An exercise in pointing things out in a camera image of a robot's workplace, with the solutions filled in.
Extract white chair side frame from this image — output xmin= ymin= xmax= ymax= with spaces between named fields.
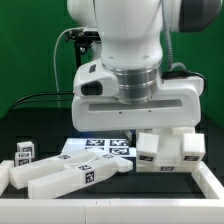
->
xmin=9 ymin=149 xmax=133 ymax=199

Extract white barrier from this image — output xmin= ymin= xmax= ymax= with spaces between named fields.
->
xmin=0 ymin=199 xmax=224 ymax=224
xmin=191 ymin=162 xmax=224 ymax=200
xmin=0 ymin=160 xmax=14 ymax=196

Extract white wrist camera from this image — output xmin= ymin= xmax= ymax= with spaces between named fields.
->
xmin=73 ymin=59 xmax=119 ymax=97

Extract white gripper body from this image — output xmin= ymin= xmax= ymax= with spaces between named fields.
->
xmin=72 ymin=76 xmax=204 ymax=132

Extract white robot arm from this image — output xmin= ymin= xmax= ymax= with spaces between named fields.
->
xmin=67 ymin=0 xmax=223 ymax=131

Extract white front barrier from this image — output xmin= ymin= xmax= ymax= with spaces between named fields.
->
xmin=0 ymin=199 xmax=224 ymax=224

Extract black base cables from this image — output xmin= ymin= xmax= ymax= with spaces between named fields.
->
xmin=7 ymin=89 xmax=74 ymax=113

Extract grey arm hose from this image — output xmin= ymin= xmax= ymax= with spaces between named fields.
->
xmin=161 ymin=0 xmax=188 ymax=72

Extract white cube front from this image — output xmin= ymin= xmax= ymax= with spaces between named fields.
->
xmin=15 ymin=152 xmax=31 ymax=166

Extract white left barrier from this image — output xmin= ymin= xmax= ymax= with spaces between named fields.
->
xmin=0 ymin=160 xmax=14 ymax=196

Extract white right barrier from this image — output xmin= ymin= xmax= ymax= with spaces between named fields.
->
xmin=191 ymin=162 xmax=224 ymax=200

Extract grey camera cable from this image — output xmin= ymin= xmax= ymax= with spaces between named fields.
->
xmin=53 ymin=27 xmax=81 ymax=109

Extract black camera stand pole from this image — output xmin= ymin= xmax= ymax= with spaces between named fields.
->
xmin=74 ymin=41 xmax=87 ymax=68

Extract black camera on stand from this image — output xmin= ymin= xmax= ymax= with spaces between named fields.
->
xmin=65 ymin=27 xmax=100 ymax=42

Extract white marker sheet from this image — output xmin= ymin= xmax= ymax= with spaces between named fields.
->
xmin=62 ymin=138 xmax=136 ymax=157

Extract white chair seat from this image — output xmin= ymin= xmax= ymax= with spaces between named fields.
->
xmin=136 ymin=127 xmax=200 ymax=173

